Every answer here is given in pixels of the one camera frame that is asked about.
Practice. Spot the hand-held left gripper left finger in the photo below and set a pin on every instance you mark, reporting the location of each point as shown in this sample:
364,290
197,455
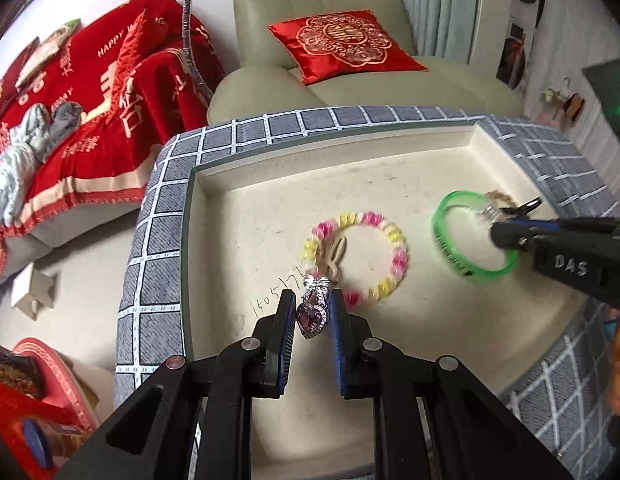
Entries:
286,345

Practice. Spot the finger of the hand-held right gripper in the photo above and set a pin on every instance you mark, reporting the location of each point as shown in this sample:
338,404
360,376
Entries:
512,237
580,224

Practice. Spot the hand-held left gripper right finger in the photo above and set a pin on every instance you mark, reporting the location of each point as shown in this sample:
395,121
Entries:
340,345

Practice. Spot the small clear trinket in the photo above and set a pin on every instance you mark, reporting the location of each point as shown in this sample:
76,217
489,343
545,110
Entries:
490,214

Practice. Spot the black claw clip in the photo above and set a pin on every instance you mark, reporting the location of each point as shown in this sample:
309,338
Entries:
527,207

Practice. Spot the pink heart crystal pendant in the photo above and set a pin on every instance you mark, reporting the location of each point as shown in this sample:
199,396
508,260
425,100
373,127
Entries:
310,317

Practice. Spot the green translucent bangle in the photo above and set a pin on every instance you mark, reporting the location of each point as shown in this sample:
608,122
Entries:
440,241

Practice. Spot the grey tray with cream lining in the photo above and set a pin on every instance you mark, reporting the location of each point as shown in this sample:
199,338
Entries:
390,180

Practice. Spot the grey checked tray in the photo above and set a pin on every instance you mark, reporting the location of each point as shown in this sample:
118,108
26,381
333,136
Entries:
155,285

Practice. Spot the white curtain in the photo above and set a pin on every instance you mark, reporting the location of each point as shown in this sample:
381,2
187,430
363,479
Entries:
570,35

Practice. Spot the red floor mat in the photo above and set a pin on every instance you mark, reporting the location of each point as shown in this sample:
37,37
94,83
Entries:
65,375

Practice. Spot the pale blue pleated curtain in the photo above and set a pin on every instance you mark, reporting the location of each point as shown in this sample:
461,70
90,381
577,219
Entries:
440,5

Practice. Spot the red embroidered cushion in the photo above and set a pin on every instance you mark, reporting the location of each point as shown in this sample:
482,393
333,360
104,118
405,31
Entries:
350,42

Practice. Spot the white box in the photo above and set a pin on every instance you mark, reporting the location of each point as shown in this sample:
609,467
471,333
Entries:
32,292

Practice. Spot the red gift bag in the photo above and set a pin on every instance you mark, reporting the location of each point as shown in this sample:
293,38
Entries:
20,410

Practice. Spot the red printed blanket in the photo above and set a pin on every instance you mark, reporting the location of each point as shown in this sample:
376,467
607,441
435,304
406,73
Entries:
90,125

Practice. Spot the grey clothing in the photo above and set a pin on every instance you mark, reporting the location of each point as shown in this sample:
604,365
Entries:
62,127

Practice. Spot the pale green armchair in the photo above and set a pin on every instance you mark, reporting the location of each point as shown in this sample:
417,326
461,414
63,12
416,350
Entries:
270,25

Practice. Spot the light blue clothing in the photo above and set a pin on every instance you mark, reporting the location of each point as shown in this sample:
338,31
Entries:
15,160

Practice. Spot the flexible phone holder stand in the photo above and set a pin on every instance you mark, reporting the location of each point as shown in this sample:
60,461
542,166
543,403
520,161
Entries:
186,20

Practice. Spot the portrait print pillow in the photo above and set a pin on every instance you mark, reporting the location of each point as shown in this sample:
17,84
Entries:
50,50

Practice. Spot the red pillow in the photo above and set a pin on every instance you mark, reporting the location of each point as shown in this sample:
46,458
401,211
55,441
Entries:
10,75

